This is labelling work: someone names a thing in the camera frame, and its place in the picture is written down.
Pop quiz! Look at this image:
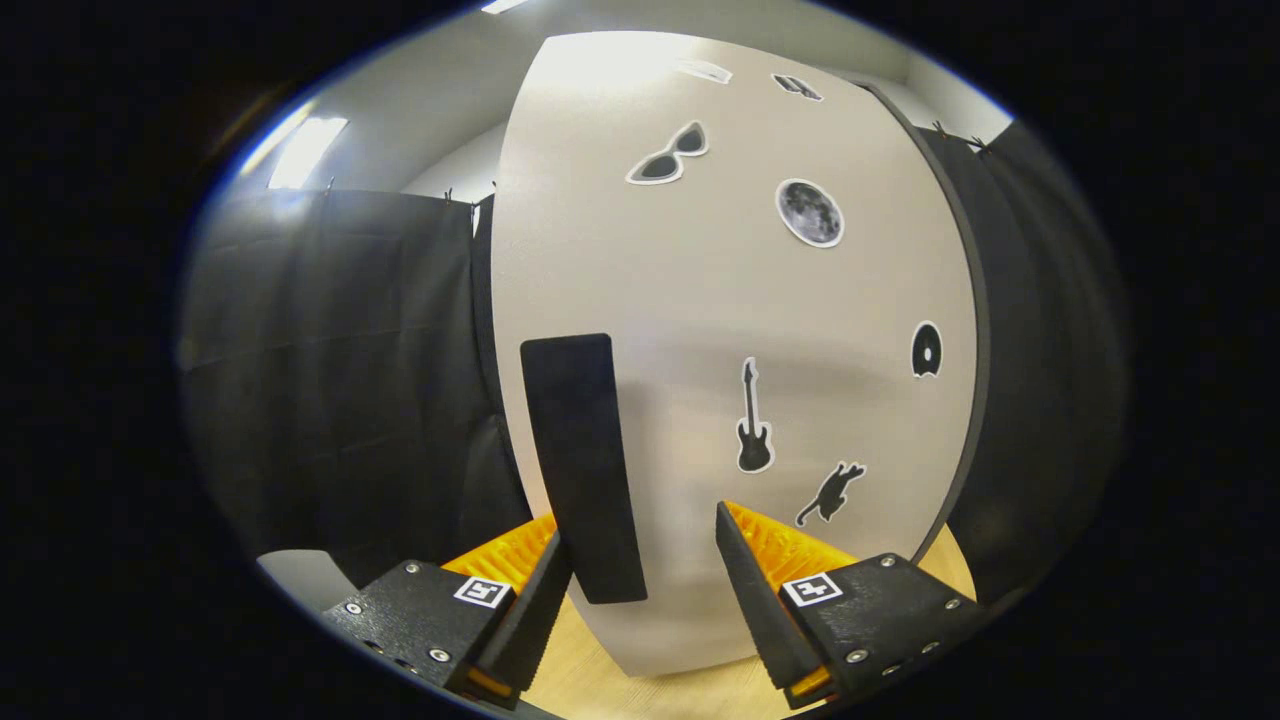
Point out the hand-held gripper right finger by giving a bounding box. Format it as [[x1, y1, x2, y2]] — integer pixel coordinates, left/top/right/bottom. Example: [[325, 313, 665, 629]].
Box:
[[715, 500, 991, 709]]

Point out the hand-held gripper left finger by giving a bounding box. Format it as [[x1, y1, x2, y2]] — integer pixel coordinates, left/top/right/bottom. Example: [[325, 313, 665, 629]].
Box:
[[322, 513, 574, 711]]

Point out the black door handle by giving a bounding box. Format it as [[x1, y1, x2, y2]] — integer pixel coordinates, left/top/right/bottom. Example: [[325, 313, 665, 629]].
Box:
[[520, 333, 649, 605]]

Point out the beige shoe cabinet door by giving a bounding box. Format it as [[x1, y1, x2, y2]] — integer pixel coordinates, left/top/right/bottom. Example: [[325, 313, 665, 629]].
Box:
[[490, 30, 981, 678]]

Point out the black backdrop cloth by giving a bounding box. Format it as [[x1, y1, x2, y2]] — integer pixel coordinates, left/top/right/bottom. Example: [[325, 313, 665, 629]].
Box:
[[180, 120, 1126, 611]]

